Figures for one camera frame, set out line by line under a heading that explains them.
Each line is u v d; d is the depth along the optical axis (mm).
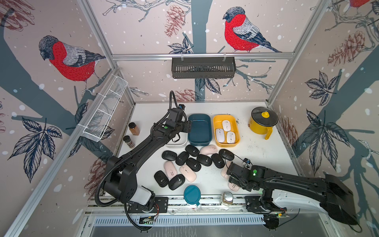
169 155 896
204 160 868
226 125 1033
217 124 1045
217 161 857
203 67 1041
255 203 731
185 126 761
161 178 798
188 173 832
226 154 905
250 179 598
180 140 723
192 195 708
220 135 978
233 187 772
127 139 880
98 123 850
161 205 733
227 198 662
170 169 830
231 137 974
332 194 410
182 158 886
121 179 417
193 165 852
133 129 966
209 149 910
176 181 796
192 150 907
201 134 1007
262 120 1003
